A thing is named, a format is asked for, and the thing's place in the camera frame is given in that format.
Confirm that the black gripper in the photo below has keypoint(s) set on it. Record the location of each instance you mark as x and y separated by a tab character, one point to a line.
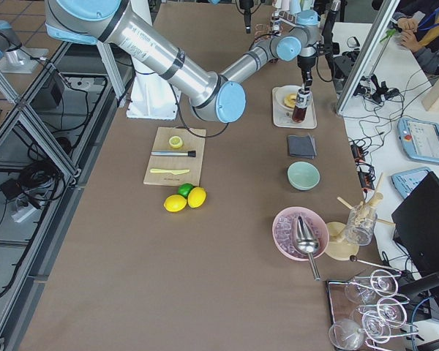
305	65

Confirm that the tea bottle top rack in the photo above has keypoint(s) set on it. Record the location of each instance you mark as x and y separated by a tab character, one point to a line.
303	100

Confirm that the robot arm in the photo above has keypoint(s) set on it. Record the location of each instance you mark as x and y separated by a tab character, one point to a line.
213	96
242	6

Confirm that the cream serving tray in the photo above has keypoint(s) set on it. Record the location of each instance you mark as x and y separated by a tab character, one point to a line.
282	117

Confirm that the wine glass rack tray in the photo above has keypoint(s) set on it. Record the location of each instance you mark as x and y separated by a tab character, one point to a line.
377	311

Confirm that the white plate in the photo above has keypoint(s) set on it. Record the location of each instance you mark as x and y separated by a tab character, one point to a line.
282	91

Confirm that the glazed donut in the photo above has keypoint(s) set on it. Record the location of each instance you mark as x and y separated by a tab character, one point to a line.
290	101

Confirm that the grey folded cloth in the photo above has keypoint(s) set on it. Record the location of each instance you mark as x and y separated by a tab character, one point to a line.
301	146

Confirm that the green bowl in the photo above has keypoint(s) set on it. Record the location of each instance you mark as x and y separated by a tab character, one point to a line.
303	175

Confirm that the person at desk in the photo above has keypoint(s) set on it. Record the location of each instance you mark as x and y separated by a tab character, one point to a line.
419	25

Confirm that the blue teach pendant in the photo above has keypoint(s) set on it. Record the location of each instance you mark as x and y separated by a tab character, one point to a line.
405	182
419	139

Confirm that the steel muddler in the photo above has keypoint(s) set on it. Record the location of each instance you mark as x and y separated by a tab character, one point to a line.
175	153

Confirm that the half lemon slice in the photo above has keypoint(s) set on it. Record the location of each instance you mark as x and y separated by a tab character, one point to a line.
176	142

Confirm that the glass jar with sticks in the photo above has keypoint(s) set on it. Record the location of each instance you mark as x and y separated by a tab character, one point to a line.
361	221

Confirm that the pink bowl of ice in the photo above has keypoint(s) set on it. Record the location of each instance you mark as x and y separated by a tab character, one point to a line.
282	226

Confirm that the yellow lemon far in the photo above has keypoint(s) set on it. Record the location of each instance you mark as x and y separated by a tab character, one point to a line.
196	197

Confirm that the metal ice scoop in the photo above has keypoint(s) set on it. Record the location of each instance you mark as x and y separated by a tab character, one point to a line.
304	241

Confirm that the green lime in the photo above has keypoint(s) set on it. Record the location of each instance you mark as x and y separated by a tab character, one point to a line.
185	189

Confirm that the wooden cup stand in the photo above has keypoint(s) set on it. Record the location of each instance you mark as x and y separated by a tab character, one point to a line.
339	248

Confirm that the yellow plastic knife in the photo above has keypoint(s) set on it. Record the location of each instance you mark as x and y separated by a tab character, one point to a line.
175	172

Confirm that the yellow lemon near board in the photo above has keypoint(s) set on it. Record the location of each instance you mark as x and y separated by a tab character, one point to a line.
175	203

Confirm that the black monitor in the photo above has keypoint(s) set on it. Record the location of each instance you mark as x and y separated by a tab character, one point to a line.
417	224

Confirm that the copper wire bottle rack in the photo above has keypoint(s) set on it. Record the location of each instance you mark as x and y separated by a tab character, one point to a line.
264	31

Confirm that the aluminium frame post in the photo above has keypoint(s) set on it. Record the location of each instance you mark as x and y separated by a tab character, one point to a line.
375	34

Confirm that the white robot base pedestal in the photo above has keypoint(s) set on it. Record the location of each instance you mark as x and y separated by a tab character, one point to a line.
151	97

